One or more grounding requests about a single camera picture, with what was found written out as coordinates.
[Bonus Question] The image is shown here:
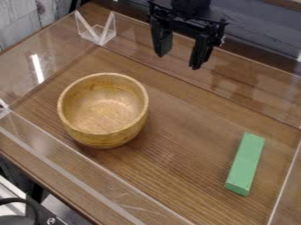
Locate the clear acrylic corner bracket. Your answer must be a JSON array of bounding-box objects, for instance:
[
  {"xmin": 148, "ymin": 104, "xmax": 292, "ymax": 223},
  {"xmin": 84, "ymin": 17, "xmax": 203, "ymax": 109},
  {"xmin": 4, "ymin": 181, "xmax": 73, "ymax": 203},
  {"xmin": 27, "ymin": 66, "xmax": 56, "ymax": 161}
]
[{"xmin": 73, "ymin": 11, "xmax": 116, "ymax": 46}]

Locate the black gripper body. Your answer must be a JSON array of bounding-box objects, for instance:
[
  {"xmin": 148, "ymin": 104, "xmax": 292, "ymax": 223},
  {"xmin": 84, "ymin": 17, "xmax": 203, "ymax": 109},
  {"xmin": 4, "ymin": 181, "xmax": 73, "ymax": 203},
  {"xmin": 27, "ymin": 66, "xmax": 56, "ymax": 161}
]
[{"xmin": 148, "ymin": 0, "xmax": 229, "ymax": 46}]

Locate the green rectangular block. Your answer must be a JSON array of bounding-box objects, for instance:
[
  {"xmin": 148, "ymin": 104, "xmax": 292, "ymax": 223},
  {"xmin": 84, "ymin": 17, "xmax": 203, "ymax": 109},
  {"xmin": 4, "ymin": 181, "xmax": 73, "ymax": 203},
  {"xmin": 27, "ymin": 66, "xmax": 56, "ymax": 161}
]
[{"xmin": 225, "ymin": 133, "xmax": 265, "ymax": 197}]

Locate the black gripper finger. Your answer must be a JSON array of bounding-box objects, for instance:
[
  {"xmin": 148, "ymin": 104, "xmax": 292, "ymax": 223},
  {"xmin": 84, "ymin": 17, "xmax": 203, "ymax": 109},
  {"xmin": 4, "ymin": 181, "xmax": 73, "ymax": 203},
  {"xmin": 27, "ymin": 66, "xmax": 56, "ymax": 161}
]
[
  {"xmin": 150, "ymin": 18, "xmax": 172, "ymax": 57},
  {"xmin": 190, "ymin": 34, "xmax": 214, "ymax": 70}
]

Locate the light wooden bowl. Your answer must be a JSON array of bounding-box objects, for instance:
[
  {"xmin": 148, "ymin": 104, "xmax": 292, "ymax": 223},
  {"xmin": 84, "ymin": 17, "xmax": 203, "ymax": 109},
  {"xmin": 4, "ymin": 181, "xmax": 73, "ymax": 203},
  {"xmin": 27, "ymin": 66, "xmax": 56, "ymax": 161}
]
[{"xmin": 57, "ymin": 72, "xmax": 150, "ymax": 149}]

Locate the black cable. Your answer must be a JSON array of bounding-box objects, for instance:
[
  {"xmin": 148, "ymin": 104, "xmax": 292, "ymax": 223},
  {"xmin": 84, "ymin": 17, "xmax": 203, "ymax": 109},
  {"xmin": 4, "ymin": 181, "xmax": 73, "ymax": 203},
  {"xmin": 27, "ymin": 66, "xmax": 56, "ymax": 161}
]
[{"xmin": 0, "ymin": 197, "xmax": 40, "ymax": 225}]

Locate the clear acrylic tray wall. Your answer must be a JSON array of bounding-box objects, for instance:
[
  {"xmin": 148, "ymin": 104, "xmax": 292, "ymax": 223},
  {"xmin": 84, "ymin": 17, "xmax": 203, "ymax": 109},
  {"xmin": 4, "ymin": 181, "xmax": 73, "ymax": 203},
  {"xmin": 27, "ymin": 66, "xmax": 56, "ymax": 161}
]
[{"xmin": 0, "ymin": 100, "xmax": 194, "ymax": 225}]

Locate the black table leg bracket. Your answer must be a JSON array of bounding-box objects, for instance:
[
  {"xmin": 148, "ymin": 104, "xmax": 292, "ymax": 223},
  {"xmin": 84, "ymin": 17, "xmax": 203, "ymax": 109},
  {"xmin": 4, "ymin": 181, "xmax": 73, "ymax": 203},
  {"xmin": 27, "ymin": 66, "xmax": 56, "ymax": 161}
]
[{"xmin": 25, "ymin": 184, "xmax": 67, "ymax": 225}]

